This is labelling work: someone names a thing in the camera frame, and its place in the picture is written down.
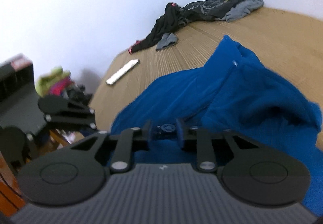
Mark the small grey cloth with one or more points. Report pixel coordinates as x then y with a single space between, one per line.
167 40

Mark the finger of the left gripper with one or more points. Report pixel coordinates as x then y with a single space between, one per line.
70 123
57 105

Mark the blue jacket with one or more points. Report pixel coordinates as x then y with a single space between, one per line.
235 91

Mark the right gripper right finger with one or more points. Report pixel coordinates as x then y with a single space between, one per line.
195 138

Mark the white smartphone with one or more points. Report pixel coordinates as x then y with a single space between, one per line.
122 71

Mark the grey t-shirt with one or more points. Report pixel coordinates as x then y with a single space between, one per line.
242 9

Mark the colourful clothes pile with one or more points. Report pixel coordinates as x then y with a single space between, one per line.
59 83

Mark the black patterned shirt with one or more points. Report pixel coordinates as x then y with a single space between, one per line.
209 10

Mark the orange stool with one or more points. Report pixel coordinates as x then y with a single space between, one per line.
11 198

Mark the black garment pink trim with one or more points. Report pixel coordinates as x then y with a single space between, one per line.
171 21

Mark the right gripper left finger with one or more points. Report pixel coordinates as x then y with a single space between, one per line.
128 142

